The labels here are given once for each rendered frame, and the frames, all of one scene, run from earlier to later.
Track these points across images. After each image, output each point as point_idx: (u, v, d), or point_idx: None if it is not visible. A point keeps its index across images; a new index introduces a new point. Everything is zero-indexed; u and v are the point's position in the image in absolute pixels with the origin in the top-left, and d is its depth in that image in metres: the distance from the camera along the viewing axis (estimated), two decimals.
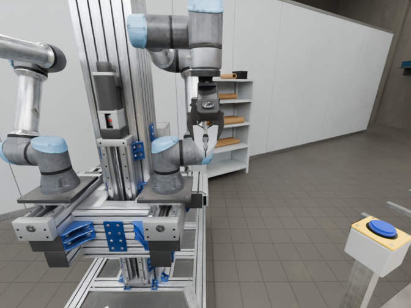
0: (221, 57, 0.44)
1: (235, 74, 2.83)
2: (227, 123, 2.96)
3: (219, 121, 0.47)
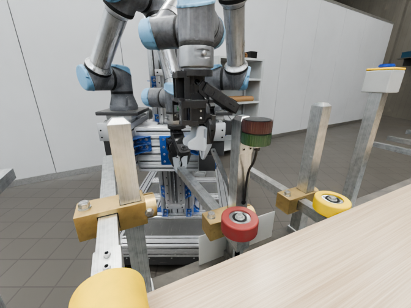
0: None
1: (246, 54, 3.04)
2: (238, 99, 3.17)
3: None
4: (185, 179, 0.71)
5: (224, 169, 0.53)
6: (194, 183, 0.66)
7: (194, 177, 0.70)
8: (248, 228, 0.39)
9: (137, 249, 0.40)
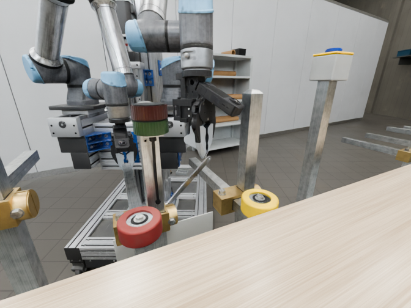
0: None
1: (234, 51, 2.99)
2: None
3: (213, 120, 0.51)
4: None
5: (197, 175, 0.55)
6: (129, 180, 0.60)
7: (133, 175, 0.64)
8: (138, 231, 0.33)
9: (13, 256, 0.34)
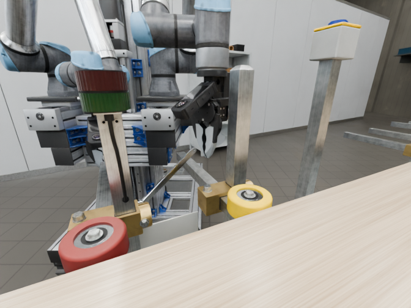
0: (219, 55, 0.41)
1: (232, 46, 2.91)
2: None
3: (214, 123, 0.45)
4: None
5: (179, 168, 0.47)
6: (104, 181, 0.50)
7: None
8: (85, 256, 0.23)
9: None
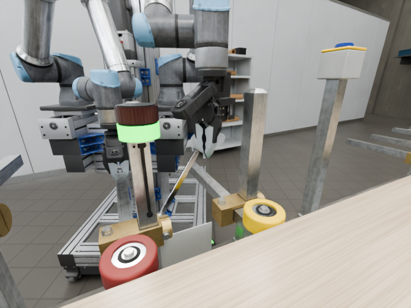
0: (218, 55, 0.41)
1: (234, 50, 2.94)
2: None
3: (213, 123, 0.45)
4: (116, 189, 0.57)
5: (186, 174, 0.48)
6: (123, 194, 0.52)
7: (127, 187, 0.56)
8: (126, 275, 0.25)
9: None
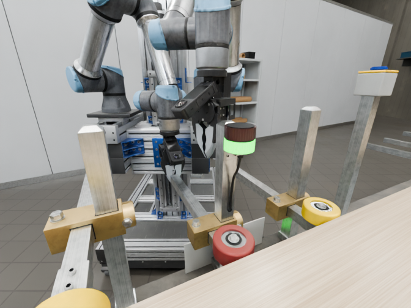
0: (218, 55, 0.41)
1: (244, 54, 3.03)
2: (236, 100, 3.16)
3: (214, 123, 0.45)
4: (177, 189, 0.66)
5: None
6: (188, 194, 0.61)
7: (188, 187, 0.65)
8: (241, 253, 0.34)
9: (116, 260, 0.38)
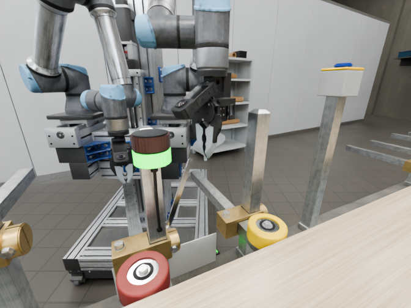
0: (219, 55, 0.41)
1: (235, 53, 2.96)
2: None
3: (214, 123, 0.45)
4: (124, 200, 0.59)
5: (185, 184, 0.49)
6: (131, 206, 0.54)
7: (134, 198, 0.58)
8: (142, 293, 0.27)
9: (3, 296, 0.31)
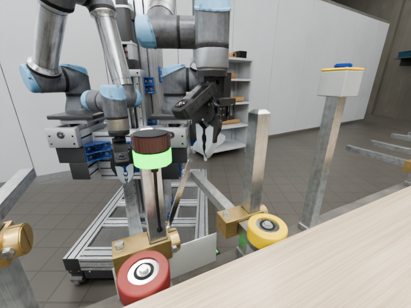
0: (219, 55, 0.41)
1: (235, 53, 2.96)
2: None
3: (214, 123, 0.45)
4: (124, 200, 0.59)
5: (185, 184, 0.49)
6: (131, 206, 0.54)
7: (135, 198, 0.58)
8: (142, 293, 0.27)
9: (4, 296, 0.32)
